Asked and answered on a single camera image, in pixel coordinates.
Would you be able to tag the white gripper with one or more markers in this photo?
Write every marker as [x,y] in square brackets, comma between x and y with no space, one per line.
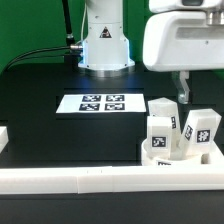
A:
[184,35]

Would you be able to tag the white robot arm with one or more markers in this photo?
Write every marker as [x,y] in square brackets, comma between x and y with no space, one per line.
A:
[106,48]

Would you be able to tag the white marker sheet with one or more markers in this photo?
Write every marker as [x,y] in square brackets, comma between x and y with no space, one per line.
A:
[101,103]

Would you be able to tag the black vertical pole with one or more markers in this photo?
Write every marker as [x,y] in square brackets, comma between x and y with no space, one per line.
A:
[69,34]

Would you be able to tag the white U-shaped fence wall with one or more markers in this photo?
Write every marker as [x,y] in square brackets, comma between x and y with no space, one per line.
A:
[112,179]

